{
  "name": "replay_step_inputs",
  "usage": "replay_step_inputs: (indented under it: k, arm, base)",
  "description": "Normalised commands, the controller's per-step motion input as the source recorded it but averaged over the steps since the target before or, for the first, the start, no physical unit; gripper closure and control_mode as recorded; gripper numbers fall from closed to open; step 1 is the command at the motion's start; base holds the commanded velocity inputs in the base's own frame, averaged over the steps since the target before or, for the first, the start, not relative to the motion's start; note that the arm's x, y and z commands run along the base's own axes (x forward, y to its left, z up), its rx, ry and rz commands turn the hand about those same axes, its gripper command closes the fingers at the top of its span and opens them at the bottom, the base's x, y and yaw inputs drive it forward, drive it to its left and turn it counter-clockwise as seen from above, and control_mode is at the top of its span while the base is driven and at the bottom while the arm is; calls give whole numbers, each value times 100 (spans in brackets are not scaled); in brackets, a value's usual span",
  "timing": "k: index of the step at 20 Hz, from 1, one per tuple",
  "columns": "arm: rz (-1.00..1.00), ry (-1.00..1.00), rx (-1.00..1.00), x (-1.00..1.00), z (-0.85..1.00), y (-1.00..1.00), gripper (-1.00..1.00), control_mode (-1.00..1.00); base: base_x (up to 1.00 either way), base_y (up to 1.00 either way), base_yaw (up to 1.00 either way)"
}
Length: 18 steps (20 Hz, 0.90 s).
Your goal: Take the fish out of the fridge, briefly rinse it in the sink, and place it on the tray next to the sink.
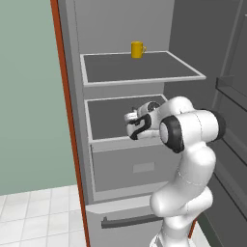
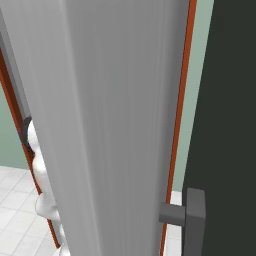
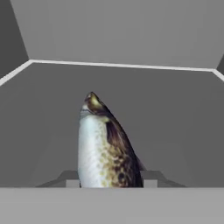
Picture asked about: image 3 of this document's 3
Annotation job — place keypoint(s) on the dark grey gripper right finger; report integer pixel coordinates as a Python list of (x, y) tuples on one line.
[(154, 179)]

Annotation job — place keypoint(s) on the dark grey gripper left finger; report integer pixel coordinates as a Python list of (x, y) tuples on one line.
[(65, 179)]

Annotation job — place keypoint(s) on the spotted brown and white fish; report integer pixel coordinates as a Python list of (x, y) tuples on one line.
[(99, 151)]

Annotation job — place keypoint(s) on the grey fridge interior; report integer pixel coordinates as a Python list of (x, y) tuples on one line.
[(116, 35)]

